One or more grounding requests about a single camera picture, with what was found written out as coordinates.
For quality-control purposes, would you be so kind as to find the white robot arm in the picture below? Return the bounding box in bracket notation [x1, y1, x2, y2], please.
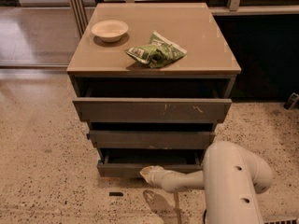
[140, 141, 273, 224]

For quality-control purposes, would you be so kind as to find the grey bottom drawer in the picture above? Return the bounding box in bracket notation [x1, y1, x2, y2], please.
[97, 148, 205, 178]

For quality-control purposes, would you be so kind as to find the grey drawer cabinet tan top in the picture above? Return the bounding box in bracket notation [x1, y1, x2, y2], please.
[66, 2, 242, 166]

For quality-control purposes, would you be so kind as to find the grey top drawer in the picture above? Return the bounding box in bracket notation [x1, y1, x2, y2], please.
[73, 97, 232, 123]

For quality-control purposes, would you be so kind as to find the white bowl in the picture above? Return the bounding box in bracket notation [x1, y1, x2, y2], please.
[92, 20, 129, 43]

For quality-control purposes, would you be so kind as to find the grey middle drawer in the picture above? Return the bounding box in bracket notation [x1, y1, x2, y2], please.
[87, 123, 215, 149]

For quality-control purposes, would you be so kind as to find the grey drawer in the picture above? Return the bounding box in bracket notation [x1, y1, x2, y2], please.
[97, 148, 205, 178]
[87, 123, 215, 149]
[73, 97, 232, 123]

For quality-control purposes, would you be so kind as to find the grey floor vent grille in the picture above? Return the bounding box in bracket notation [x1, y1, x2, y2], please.
[263, 216, 299, 224]

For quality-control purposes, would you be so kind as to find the green chip bag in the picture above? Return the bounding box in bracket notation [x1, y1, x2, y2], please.
[124, 32, 187, 68]

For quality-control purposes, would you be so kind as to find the small dark floor object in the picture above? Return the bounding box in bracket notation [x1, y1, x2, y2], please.
[283, 92, 299, 110]

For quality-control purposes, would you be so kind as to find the black tape strip on floor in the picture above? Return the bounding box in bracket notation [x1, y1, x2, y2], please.
[109, 192, 123, 197]

